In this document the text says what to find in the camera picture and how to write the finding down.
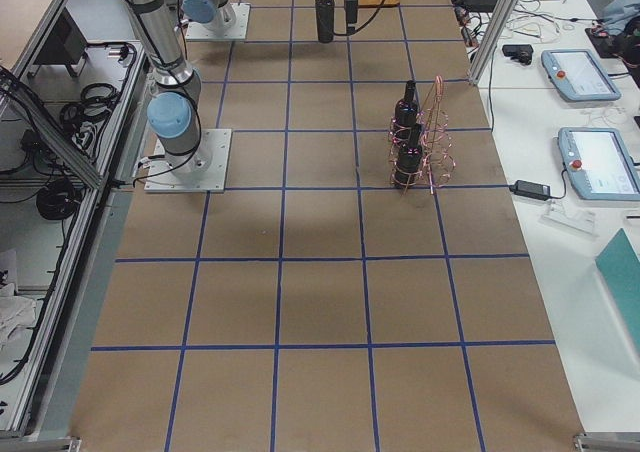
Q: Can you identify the near teach pendant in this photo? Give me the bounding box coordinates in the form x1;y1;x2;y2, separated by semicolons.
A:
557;127;639;202

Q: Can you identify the aluminium frame post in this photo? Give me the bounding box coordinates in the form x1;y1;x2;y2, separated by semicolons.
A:
469;0;518;85

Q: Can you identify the teach pendant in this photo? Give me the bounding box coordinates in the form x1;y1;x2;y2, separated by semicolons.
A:
541;49;621;102
557;127;639;202

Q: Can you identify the clear acrylic stand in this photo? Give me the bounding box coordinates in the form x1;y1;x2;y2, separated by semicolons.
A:
540;199;598;238

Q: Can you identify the black handheld device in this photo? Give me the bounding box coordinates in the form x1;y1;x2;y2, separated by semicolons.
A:
502;44;533;66

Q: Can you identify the far teach pendant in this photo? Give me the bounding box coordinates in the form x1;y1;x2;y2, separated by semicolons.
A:
541;49;621;102

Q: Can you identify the copper wire bottle basket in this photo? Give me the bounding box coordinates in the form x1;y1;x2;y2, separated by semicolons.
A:
388;75;456;193

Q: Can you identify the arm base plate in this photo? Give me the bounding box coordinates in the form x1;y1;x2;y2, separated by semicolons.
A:
186;3;251;42
144;129;232;193

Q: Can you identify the teal folder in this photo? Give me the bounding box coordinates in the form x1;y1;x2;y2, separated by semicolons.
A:
596;229;639;327

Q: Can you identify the dark wine bottle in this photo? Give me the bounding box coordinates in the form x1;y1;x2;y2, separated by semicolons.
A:
391;80;419;142
393;123;423;189
315;0;335;44

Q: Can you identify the black power adapter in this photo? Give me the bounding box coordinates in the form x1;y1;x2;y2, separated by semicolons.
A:
509;180;551;201

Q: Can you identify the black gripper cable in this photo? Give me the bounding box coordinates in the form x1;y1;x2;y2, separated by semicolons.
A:
332;0;394;37

